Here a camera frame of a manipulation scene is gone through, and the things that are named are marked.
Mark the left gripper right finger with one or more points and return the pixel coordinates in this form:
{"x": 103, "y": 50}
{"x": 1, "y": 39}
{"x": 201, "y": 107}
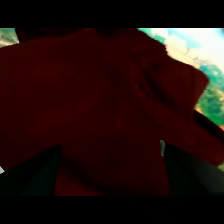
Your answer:
{"x": 196, "y": 176}

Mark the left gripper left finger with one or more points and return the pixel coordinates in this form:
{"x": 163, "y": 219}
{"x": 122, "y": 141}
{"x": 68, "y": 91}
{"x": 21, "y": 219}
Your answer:
{"x": 30, "y": 176}

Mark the dark red long-sleeved shirt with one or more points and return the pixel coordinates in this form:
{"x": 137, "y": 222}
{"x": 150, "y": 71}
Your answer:
{"x": 100, "y": 93}

